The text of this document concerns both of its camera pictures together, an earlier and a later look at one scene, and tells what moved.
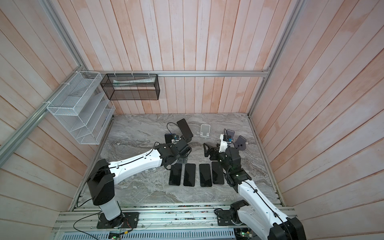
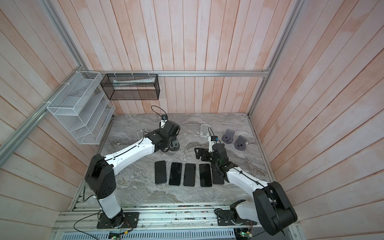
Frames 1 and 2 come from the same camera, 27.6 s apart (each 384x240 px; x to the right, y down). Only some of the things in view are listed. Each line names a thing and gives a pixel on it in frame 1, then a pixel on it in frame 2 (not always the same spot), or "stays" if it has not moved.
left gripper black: x=185 y=155 to x=174 y=137
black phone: x=218 y=173 stays
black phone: x=184 y=129 to x=160 y=172
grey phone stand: x=240 y=143 stays
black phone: x=205 y=175 stays
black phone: x=175 y=174 stays
